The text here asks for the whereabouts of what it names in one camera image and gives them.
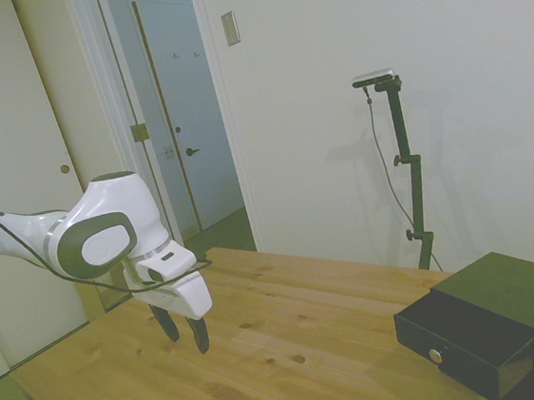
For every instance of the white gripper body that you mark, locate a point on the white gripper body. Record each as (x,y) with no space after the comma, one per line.
(186,296)

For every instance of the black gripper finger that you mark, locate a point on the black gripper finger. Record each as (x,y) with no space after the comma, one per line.
(200,333)
(169,324)

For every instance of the black drawer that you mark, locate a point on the black drawer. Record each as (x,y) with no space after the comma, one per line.
(455,350)

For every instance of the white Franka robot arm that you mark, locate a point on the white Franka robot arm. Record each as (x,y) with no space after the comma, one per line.
(105,202)

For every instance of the silver drawer knob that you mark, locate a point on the silver drawer knob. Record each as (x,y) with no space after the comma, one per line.
(436,355)

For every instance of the black drawer cabinet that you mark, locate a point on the black drawer cabinet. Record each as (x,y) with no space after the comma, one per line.
(519,278)

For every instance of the brass door hinge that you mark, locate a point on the brass door hinge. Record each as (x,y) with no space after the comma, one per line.
(139,132)

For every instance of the round closet door pull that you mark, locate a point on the round closet door pull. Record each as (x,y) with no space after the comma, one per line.
(65,169)

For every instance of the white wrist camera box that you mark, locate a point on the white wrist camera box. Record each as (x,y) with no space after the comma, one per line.
(171,262)

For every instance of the white door frame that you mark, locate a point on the white door frame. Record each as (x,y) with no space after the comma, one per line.
(226,118)

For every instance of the camera on black stand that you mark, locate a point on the camera on black stand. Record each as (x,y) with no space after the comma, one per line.
(374,126)

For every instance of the black camera stand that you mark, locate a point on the black camera stand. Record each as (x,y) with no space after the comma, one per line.
(407,147)

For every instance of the metal wall switch plate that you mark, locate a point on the metal wall switch plate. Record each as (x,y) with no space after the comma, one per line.
(231,28)

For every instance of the grey exterior camera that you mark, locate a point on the grey exterior camera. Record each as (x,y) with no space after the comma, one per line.
(373,77)

